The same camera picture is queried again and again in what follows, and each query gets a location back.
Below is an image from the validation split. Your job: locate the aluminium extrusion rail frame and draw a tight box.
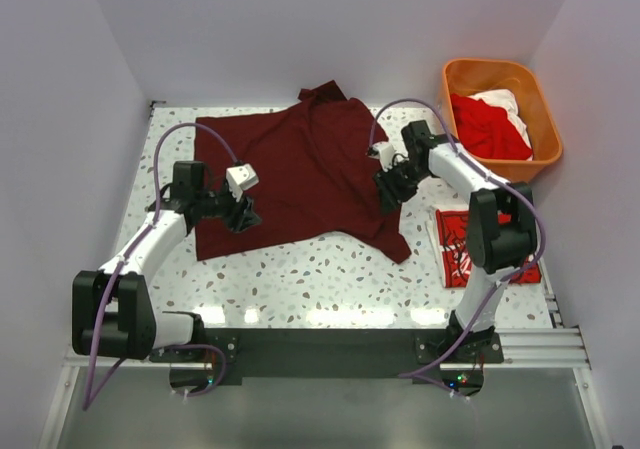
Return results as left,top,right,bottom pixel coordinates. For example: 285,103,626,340
42,317,614,448

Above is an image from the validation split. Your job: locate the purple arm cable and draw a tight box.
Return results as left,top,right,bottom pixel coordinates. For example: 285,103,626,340
81,122,246,411
369,98,546,395

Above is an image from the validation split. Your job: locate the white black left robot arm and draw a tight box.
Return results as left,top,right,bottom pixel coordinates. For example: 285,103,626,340
71,161,261,360

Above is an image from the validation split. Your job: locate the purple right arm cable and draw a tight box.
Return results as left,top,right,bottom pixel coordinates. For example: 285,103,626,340
369,98,546,395

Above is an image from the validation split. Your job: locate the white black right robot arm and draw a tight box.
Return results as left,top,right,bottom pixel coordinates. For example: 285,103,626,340
367,121,546,368

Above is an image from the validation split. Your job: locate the white t shirt in basket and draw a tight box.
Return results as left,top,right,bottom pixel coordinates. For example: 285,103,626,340
470,89,532,148

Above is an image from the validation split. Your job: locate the dark maroon t shirt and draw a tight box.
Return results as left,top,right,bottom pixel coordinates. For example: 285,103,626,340
194,81,411,263

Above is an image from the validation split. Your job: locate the folded red coca-cola t shirt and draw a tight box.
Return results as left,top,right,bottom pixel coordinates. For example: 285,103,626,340
434,207,543,288

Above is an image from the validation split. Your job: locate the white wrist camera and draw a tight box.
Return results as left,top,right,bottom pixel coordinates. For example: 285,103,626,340
225,163,259,201
367,141,396,172

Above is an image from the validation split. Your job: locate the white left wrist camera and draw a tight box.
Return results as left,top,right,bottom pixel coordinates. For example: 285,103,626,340
225,163,259,201

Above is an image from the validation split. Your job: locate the bright red t shirt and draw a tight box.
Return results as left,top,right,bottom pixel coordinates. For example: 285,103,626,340
450,94,533,160

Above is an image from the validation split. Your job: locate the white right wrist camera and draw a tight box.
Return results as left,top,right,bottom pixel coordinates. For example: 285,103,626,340
367,141,396,172

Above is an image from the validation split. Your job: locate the orange plastic basket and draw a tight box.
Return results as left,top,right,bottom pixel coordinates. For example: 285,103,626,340
439,58,563,182

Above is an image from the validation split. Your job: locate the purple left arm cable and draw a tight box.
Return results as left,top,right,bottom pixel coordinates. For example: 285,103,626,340
81,122,246,411

